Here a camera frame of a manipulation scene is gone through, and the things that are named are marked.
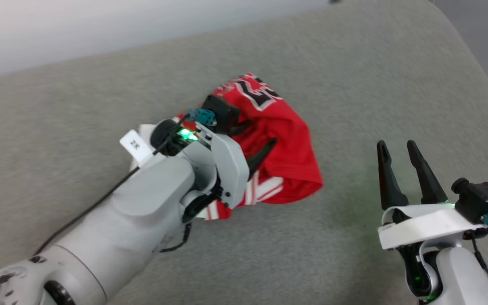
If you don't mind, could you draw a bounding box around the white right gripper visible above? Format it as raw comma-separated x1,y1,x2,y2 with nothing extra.
376,139,488,300

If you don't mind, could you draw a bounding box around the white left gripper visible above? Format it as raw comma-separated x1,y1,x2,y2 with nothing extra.
176,120,278,222

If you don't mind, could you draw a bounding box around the red jersey with white sleeves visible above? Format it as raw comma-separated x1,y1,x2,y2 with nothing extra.
136,72,324,221

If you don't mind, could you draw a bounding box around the white paper label tag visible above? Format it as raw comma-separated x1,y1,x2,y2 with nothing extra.
119,129,155,168

